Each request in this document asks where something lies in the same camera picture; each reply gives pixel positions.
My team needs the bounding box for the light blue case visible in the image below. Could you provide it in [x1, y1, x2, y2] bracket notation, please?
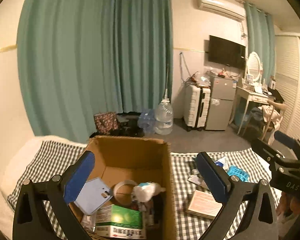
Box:
[74, 177, 113, 216]

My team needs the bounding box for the green white medicine box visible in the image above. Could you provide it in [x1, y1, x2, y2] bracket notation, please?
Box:
[95, 204, 146, 239]

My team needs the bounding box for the white plush toy blue star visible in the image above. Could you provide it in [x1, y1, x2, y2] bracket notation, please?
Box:
[133, 182, 166, 203]

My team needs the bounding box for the person's right hand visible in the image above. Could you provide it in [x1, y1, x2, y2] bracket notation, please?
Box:
[276, 192, 300, 222]

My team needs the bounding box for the teal blister pack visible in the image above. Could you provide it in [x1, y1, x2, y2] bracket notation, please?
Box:
[227, 165, 249, 182]

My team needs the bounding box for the checkered bed sheet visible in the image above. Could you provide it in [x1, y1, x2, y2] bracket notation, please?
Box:
[7, 140, 283, 240]

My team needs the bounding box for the white duvet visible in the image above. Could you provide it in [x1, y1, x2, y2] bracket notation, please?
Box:
[0, 135, 87, 239]

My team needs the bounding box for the tan flat box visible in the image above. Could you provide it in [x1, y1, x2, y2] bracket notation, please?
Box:
[186, 190, 223, 219]

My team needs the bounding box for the wooden chair with clothes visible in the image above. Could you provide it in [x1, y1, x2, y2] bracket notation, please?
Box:
[242, 100, 288, 145]

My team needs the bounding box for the white dressing table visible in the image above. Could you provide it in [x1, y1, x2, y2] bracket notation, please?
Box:
[229, 86, 276, 135]

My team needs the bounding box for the silver mini fridge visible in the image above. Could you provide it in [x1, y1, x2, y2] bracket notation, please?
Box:
[205, 76, 236, 131]

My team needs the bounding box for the oval vanity mirror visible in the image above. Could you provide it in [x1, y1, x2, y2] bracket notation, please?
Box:
[245, 51, 263, 83]

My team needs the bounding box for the white suitcase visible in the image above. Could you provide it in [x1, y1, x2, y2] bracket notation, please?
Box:
[183, 85, 211, 131]

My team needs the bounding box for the white tape roll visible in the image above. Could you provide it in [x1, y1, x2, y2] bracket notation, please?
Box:
[113, 180, 137, 206]

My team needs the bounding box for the large clear water bottle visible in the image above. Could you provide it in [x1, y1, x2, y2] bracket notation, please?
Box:
[154, 99, 173, 135]

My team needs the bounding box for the brown cardboard box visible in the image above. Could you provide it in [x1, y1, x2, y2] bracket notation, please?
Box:
[69, 135, 177, 240]

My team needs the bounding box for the pack of water bottles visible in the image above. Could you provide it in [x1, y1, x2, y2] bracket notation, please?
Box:
[138, 109, 155, 134]

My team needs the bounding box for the patterned brown bag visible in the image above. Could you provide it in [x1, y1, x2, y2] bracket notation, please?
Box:
[94, 112, 119, 135]

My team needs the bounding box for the green curtain right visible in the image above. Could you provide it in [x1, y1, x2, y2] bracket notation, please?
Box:
[244, 2, 275, 85]

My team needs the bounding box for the green curtain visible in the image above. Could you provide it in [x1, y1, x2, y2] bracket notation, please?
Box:
[17, 0, 173, 142]
[244, 2, 275, 85]

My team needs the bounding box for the white air conditioner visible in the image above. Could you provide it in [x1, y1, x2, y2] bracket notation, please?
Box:
[197, 0, 246, 22]

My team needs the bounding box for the green curtain left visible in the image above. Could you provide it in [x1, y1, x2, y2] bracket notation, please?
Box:
[17, 0, 173, 142]

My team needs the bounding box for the black wall television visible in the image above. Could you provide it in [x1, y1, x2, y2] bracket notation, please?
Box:
[207, 35, 246, 69]

